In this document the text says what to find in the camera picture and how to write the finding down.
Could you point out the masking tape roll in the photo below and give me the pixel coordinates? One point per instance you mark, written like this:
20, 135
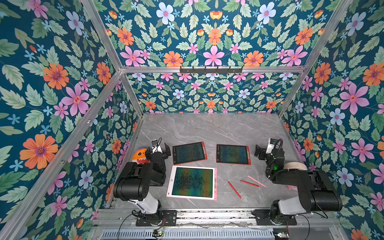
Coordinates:
295, 166

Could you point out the white slotted cable duct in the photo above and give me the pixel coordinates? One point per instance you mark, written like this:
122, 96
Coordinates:
188, 234

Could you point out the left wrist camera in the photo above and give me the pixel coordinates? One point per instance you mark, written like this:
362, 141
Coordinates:
156, 143

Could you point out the red writing tablet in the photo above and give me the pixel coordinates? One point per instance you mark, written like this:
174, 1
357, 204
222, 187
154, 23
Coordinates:
188, 153
233, 154

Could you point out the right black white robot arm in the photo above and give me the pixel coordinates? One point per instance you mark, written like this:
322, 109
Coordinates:
315, 191

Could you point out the orange shark plush toy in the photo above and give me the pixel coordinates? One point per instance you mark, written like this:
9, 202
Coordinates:
140, 157

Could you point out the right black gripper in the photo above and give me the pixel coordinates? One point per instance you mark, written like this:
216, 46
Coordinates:
260, 151

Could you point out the pink stylus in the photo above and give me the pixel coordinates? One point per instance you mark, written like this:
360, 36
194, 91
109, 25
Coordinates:
257, 181

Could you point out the pink white writing tablet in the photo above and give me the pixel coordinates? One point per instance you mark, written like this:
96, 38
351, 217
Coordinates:
198, 183

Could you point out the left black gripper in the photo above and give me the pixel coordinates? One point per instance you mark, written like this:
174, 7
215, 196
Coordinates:
165, 153

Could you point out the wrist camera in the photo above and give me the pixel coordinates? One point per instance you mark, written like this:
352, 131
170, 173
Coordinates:
271, 143
156, 143

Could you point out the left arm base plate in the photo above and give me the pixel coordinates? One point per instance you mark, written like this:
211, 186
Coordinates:
160, 218

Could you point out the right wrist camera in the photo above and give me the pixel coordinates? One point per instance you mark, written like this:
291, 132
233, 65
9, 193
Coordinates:
271, 143

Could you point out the red stylus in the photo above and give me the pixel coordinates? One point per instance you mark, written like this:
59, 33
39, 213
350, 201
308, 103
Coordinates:
248, 183
233, 188

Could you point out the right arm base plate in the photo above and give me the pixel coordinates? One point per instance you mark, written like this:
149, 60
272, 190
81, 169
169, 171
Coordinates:
268, 218

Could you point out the right red writing tablet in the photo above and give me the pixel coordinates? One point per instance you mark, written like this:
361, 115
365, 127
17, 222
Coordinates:
233, 154

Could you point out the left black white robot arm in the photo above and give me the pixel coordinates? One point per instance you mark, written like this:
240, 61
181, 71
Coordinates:
147, 169

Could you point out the left red writing tablet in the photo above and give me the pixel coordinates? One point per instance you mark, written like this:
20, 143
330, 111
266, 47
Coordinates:
188, 153

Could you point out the black hook rail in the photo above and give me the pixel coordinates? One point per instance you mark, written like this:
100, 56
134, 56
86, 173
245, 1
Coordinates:
211, 70

